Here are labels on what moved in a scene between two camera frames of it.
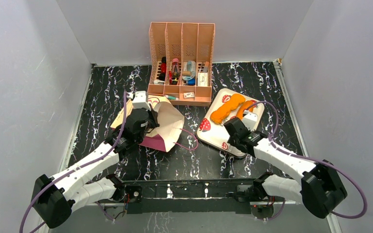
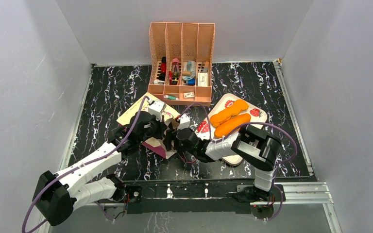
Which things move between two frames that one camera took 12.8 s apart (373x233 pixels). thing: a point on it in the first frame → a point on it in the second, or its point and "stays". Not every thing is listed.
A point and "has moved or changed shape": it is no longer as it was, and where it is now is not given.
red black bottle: [163, 69] stays
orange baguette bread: [240, 112] → [230, 125]
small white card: [189, 94] stays
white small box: [202, 79] stays
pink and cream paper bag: [169, 118] has moved or changed shape
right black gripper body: [235, 127] → [170, 139]
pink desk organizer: [180, 55] stays
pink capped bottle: [175, 71] stays
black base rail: [209, 196] stays
